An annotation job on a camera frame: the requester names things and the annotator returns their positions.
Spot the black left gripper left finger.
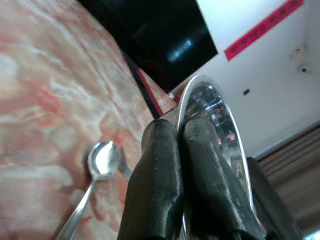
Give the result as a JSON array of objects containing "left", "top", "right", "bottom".
[{"left": 119, "top": 118, "right": 185, "bottom": 240}]

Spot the shiny steel plate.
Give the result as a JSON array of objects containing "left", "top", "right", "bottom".
[{"left": 176, "top": 74, "right": 266, "bottom": 240}]

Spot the red paper banner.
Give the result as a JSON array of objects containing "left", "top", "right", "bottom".
[{"left": 223, "top": 0, "right": 305, "bottom": 62}]

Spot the steel spoon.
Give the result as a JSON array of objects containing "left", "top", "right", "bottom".
[{"left": 55, "top": 140, "right": 121, "bottom": 240}]

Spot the black television screen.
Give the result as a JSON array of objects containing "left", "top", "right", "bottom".
[{"left": 76, "top": 0, "right": 219, "bottom": 94}]

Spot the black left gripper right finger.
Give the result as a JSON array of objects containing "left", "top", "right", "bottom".
[{"left": 178, "top": 117, "right": 265, "bottom": 240}]

